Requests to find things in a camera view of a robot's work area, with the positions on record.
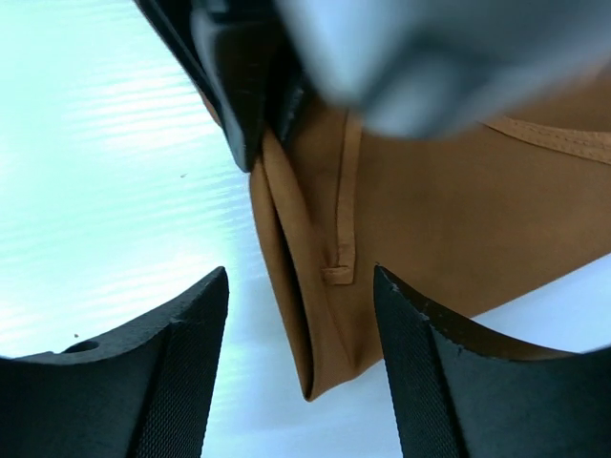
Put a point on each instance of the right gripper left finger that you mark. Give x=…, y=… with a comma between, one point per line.
x=143, y=389

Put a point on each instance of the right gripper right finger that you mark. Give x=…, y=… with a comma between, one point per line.
x=460, y=389

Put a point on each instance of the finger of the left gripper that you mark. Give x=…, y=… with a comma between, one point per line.
x=288, y=89
x=226, y=48

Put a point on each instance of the brown cloth napkin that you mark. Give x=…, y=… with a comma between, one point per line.
x=472, y=221

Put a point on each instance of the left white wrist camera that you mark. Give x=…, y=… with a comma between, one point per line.
x=418, y=69

